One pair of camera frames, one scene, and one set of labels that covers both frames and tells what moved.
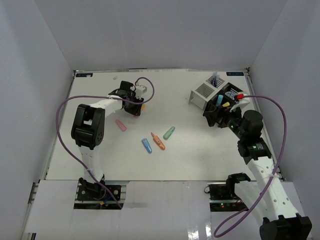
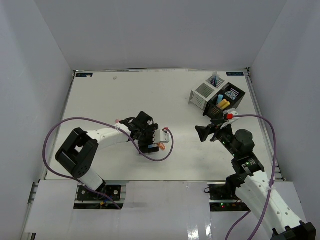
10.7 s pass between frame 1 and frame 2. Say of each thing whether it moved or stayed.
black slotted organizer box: stayed
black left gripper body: moved
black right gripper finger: moved
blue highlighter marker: stayed
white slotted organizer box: stayed
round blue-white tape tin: stayed
